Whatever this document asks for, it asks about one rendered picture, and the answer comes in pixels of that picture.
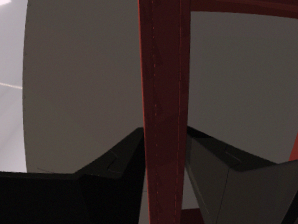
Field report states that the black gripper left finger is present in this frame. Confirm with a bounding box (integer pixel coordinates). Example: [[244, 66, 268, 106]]
[[0, 127, 146, 224]]

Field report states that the dark red rectangular picture frame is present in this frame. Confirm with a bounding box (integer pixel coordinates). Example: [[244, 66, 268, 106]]
[[137, 0, 298, 224]]

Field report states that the grey flat board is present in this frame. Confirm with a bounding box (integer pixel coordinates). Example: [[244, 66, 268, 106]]
[[21, 0, 144, 175]]

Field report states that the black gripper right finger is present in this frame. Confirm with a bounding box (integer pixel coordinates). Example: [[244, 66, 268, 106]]
[[185, 125, 298, 224]]

